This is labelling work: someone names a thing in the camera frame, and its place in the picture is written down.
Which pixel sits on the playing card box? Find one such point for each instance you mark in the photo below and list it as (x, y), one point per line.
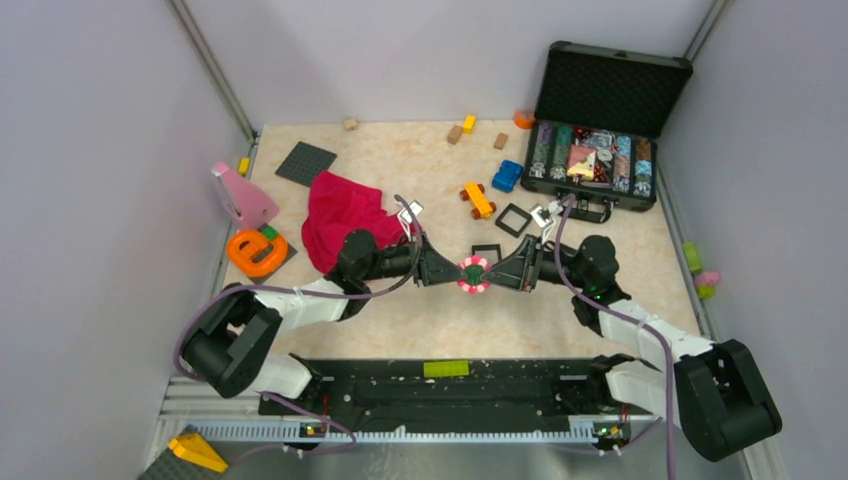
(581, 162)

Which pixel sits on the yellow toy car red wheels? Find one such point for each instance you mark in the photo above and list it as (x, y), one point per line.
(481, 207)

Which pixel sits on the small yellow block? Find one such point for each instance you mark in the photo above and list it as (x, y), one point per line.
(244, 166)

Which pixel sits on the orange object behind case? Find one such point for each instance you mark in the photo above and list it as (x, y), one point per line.
(524, 120)

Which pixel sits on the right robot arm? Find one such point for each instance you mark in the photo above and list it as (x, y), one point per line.
(713, 391)

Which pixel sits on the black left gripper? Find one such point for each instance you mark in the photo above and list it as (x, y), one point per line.
(433, 268)

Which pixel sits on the pink plastic piece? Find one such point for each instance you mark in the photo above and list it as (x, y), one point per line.
(248, 206)

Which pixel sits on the green flat brick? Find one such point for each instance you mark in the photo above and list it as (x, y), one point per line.
(446, 369)

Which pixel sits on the black square frame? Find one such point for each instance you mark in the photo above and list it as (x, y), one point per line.
(513, 220)
(491, 253)

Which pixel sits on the orange plastic toy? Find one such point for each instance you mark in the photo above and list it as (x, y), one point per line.
(256, 254)

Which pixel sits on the magenta garment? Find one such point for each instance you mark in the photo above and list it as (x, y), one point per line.
(338, 206)

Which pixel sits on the yellow wedge brick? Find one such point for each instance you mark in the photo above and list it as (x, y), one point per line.
(193, 448)

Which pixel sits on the pink flower brooch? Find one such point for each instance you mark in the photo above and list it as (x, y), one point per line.
(472, 269)

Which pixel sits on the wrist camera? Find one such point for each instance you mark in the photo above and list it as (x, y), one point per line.
(405, 214)
(546, 218)

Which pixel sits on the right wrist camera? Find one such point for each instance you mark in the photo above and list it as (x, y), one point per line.
(546, 218)

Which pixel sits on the green pink toy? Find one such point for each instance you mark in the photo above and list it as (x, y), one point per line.
(705, 281)

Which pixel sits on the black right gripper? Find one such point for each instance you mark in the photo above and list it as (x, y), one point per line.
(517, 270)

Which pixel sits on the dark grey building baseplate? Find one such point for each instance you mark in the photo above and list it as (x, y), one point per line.
(304, 163)

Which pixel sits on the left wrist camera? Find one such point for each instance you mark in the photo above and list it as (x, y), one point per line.
(405, 214)

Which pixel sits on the blue toy car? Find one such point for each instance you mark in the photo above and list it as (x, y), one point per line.
(507, 176)

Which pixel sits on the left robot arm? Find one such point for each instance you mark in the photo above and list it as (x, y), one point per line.
(228, 343)

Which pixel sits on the black poker chip case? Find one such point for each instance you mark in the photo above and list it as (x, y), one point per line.
(615, 101)

